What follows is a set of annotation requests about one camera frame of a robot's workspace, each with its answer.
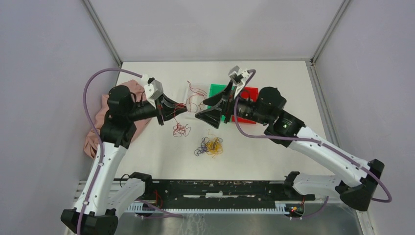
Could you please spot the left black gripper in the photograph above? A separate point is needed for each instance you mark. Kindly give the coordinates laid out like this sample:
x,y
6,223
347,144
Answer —
x,y
168,105

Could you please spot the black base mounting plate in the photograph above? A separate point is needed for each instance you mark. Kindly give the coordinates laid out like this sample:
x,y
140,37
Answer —
x,y
220,194

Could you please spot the green plastic bin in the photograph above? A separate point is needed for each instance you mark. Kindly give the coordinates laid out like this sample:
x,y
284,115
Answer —
x,y
220,96

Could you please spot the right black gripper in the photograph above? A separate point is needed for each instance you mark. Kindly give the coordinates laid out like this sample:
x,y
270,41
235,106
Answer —
x,y
213,116

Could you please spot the white slotted cable duct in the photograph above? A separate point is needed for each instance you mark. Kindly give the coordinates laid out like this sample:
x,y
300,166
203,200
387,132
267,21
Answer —
x,y
138,207

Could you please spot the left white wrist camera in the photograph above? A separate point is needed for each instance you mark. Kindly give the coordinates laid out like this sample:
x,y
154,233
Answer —
x,y
153,88

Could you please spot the red plastic bin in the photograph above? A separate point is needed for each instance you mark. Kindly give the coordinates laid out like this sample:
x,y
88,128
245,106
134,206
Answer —
x,y
247,98

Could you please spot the clear plastic bin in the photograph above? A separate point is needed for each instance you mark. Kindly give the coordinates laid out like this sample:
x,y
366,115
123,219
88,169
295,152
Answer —
x,y
195,94

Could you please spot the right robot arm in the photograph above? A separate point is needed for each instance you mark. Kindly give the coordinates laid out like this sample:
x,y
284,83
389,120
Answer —
x,y
352,180

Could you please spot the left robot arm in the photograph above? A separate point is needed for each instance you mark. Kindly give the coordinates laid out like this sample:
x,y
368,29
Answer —
x,y
95,212

